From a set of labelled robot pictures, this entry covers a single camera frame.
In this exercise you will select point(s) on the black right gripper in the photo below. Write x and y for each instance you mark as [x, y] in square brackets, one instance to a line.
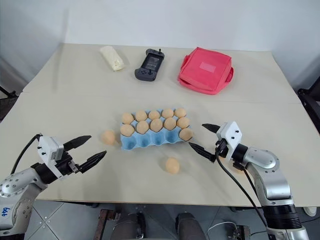
[220, 148]

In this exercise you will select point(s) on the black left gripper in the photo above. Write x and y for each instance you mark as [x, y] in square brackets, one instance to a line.
[67, 165]

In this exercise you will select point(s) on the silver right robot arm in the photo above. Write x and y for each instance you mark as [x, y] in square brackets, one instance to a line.
[271, 161]

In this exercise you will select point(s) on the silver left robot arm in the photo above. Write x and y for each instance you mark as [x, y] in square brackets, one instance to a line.
[15, 185]

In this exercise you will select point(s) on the blue egg tray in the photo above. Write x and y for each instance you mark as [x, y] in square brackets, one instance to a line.
[150, 142]

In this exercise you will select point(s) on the brown egg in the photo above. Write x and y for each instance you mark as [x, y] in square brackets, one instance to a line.
[183, 122]
[154, 115]
[172, 165]
[180, 112]
[141, 115]
[127, 118]
[142, 127]
[186, 134]
[167, 113]
[127, 130]
[170, 123]
[156, 125]
[108, 137]

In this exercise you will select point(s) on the red fabric bag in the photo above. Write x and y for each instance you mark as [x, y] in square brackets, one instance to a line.
[205, 71]

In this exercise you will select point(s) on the dark rounded shape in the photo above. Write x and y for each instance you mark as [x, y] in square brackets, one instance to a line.
[130, 226]
[188, 226]

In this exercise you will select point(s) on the black stand legs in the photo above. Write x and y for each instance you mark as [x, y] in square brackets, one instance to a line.
[7, 100]

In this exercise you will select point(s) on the dark grey game controller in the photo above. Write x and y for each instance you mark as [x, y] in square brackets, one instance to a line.
[149, 65]

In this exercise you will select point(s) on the white rolled towel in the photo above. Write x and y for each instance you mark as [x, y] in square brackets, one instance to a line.
[112, 58]

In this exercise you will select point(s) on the black chair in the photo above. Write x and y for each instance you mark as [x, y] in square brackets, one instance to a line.
[310, 100]

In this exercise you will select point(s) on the white round table foot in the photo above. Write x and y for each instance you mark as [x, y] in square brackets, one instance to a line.
[310, 212]

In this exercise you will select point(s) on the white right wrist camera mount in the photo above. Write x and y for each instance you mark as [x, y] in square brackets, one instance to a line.
[231, 136]

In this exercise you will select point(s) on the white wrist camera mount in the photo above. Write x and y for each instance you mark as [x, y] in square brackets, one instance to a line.
[231, 136]
[48, 147]

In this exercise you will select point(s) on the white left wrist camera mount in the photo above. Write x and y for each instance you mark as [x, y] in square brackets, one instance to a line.
[48, 147]

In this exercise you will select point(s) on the rusty metal bracket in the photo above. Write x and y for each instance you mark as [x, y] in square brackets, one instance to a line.
[242, 232]
[106, 223]

